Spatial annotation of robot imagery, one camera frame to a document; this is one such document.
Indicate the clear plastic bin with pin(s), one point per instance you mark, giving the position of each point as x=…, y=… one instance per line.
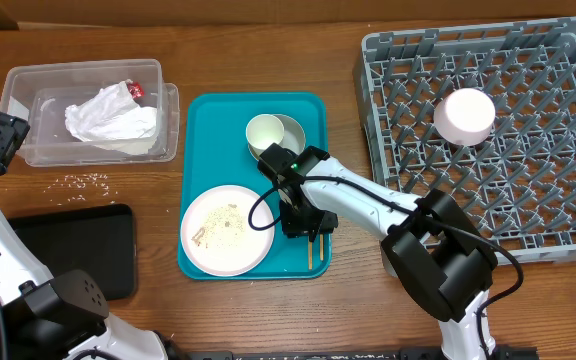
x=41, y=94

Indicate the white napkin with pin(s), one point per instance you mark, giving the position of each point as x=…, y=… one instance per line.
x=108, y=103
x=133, y=132

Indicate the teal serving tray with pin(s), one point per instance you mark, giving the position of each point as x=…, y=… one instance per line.
x=216, y=153

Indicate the pale green cup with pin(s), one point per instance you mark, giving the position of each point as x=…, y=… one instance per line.
x=262, y=131

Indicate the scattered rice grains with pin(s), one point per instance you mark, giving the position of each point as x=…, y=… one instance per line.
x=80, y=188

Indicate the grey small plate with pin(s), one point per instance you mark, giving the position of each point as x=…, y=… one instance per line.
x=294, y=138

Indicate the grey dish rack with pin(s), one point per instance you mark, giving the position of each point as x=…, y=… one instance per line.
x=519, y=185

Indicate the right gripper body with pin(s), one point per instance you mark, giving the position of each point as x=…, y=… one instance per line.
x=301, y=214

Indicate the black plastic tray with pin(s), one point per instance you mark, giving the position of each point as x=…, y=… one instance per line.
x=100, y=241

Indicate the red wrapper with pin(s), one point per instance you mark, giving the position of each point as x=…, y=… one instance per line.
x=135, y=89

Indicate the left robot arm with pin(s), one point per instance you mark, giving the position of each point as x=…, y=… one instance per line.
x=64, y=317

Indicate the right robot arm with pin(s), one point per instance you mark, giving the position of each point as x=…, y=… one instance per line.
x=428, y=242

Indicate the pink bowl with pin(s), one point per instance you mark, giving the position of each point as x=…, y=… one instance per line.
x=465, y=117

